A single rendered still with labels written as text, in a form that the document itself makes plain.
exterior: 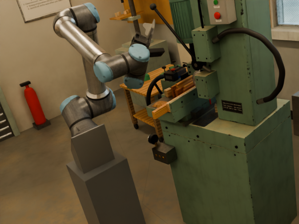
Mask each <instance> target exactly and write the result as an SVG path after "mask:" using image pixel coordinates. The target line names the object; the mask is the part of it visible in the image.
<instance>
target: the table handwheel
mask: <svg viewBox="0 0 299 224"><path fill-rule="evenodd" d="M161 79H164V74H162V75H159V76H157V77H156V78H154V79H153V80H152V82H151V83H150V85H149V87H148V90H147V94H146V104H147V106H149V105H150V104H151V100H150V98H151V92H152V89H153V87H154V86H155V87H156V88H157V90H158V91H159V94H158V99H160V98H162V96H161V95H162V94H163V92H162V91H161V90H160V88H159V87H158V85H157V84H156V83H157V82H158V81H159V80H161Z"/></svg>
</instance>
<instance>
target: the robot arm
mask: <svg viewBox="0 0 299 224"><path fill-rule="evenodd" d="M99 22H100V17H99V14H98V11H97V9H96V8H95V6H94V5H93V4H92V3H85V4H81V5H78V6H74V7H71V8H66V9H64V10H62V11H60V12H59V13H58V14H57V15H56V16H55V18H54V20H53V30H54V32H55V33H56V34H57V35H58V36H59V37H60V38H64V39H66V40H67V41H68V42H69V43H70V44H71V45H72V46H73V47H74V48H75V49H76V50H77V51H78V52H79V53H80V54H81V55H82V60H83V65H84V69H85V76H86V80H87V85H88V89H87V90H86V96H84V97H82V98H80V97H79V96H78V95H73V96H70V97H69V98H67V99H65V100H64V101H63V102H62V103H61V105H60V111H61V114H62V116H63V118H64V120H65V121H66V124H67V126H68V127H69V129H70V131H71V136H72V137H74V136H76V135H79V134H81V133H83V132H85V131H88V130H90V129H92V128H94V127H97V126H98V125H97V124H96V123H95V122H93V121H92V118H95V117H97V116H100V115H102V114H104V113H107V112H110V111H111V110H113V109H114V108H115V107H116V99H115V95H114V94H113V91H112V90H111V89H110V88H108V87H107V86H106V85H105V83H106V82H110V81H112V80H114V79H116V78H119V77H121V76H124V75H125V77H124V84H125V85H126V86H127V87H129V88H132V89H139V88H141V87H142V86H143V84H144V79H145V74H146V70H147V66H148V62H149V59H150V57H159V56H162V55H163V53H164V52H165V50H164V48H149V46H150V42H151V39H152V36H153V33H154V28H155V19H154V20H153V22H152V24H149V23H143V25H142V26H143V28H144V29H145V35H146V36H148V38H147V37H145V36H143V35H141V34H140V33H139V32H136V34H135V36H134V37H133V38H132V41H131V44H130V48H129V51H127V52H124V53H121V54H119V55H116V56H111V55H110V54H108V53H107V52H106V51H105V50H103V49H102V48H101V47H100V46H99V40H98V34H97V23H99Z"/></svg>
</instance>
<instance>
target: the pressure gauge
mask: <svg viewBox="0 0 299 224"><path fill-rule="evenodd" d="M148 142H149V143H150V144H154V145H155V146H157V145H158V144H157V142H158V136H157V135H156V134H153V133H151V134H150V135H149V136H148Z"/></svg>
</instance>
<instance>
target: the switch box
mask: <svg viewBox="0 0 299 224"><path fill-rule="evenodd" d="M207 5H208V11H209V17H210V24H230V23H232V22H234V21H236V20H237V17H236V10H235V2H234V0H218V5H214V0H207ZM214 6H220V8H214ZM216 12H219V14H220V18H219V19H218V20H222V21H221V22H216V19H215V17H214V14H215V13H216Z"/></svg>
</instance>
